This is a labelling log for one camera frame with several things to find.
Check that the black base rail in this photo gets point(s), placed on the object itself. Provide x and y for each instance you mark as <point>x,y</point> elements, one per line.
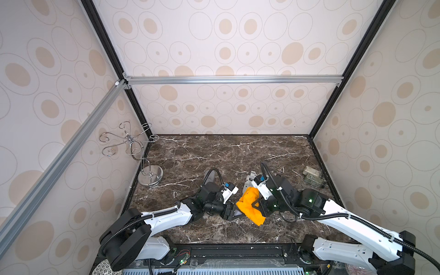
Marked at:
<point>231,259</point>

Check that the patterned round object left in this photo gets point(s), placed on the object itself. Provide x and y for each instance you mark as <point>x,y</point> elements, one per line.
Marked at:
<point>104,268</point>

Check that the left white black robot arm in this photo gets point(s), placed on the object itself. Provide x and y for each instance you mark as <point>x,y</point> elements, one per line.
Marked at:
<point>136,236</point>

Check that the grey eyeglass case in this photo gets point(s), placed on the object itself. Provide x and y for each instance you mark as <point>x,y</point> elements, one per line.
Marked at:
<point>209,177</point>

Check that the pink ribbed round object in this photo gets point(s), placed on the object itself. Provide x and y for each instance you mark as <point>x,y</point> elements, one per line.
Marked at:
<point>354,270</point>

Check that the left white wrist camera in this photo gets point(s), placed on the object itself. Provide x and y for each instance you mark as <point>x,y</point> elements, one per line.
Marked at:
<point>227,191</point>

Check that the horizontal aluminium frame bar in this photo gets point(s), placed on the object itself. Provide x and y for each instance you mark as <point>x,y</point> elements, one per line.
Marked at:
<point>205,80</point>

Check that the green clear box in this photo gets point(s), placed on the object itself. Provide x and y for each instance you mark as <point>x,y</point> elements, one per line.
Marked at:
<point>313,177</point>

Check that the orange cleaning cloth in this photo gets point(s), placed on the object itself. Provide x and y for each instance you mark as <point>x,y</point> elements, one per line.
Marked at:
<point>248,205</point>

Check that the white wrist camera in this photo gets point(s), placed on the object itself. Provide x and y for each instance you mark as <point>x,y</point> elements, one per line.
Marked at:
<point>260,183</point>
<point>227,191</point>

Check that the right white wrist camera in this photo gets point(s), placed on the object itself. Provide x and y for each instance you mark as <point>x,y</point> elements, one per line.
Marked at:
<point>260,183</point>

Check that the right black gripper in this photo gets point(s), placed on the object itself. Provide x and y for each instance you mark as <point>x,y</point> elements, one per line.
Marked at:
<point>260,203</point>

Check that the diagonal aluminium frame bar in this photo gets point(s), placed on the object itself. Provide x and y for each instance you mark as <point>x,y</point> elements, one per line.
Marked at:
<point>34,198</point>

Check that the chrome hook stand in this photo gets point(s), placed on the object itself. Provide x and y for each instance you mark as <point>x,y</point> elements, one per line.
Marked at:
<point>150,175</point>

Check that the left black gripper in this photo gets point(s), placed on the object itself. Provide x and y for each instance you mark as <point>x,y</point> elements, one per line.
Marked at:
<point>228,215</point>

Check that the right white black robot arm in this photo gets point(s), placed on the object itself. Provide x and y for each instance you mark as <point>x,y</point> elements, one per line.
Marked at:
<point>382,251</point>

